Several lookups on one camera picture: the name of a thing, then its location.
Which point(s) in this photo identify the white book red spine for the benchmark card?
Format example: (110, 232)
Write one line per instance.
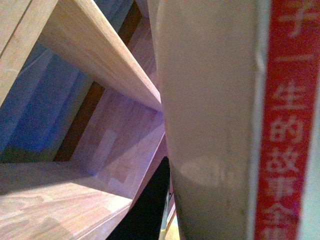
(240, 93)

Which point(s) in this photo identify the left wooden shelf cabinet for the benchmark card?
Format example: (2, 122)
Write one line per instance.
(81, 128)

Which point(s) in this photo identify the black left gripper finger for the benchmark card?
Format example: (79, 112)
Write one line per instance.
(143, 221)

